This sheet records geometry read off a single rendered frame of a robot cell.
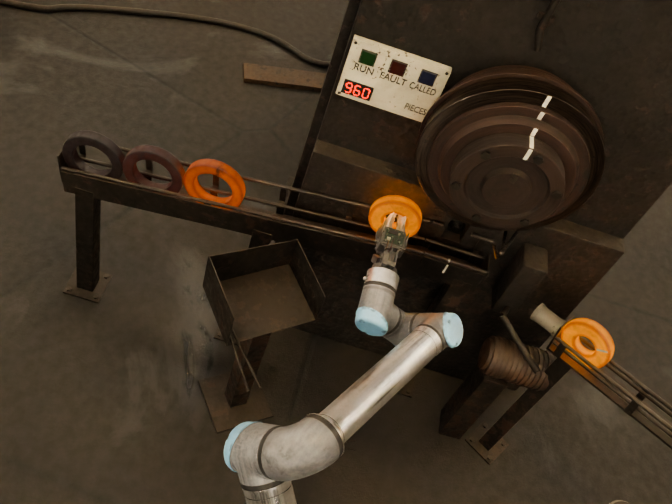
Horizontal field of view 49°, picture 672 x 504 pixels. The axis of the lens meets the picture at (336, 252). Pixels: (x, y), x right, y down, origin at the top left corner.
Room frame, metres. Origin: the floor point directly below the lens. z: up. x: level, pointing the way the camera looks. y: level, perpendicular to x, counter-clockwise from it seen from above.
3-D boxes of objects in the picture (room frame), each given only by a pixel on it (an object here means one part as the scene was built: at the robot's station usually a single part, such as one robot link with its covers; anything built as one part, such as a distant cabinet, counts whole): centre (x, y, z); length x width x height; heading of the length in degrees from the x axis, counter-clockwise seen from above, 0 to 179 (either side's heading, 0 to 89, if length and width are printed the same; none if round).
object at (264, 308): (1.21, 0.14, 0.36); 0.26 x 0.20 x 0.72; 132
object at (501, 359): (1.46, -0.66, 0.27); 0.22 x 0.13 x 0.53; 97
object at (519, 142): (1.46, -0.33, 1.11); 0.28 x 0.06 x 0.28; 97
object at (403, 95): (1.62, 0.03, 1.15); 0.26 x 0.02 x 0.18; 97
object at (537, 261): (1.59, -0.55, 0.68); 0.11 x 0.08 x 0.24; 7
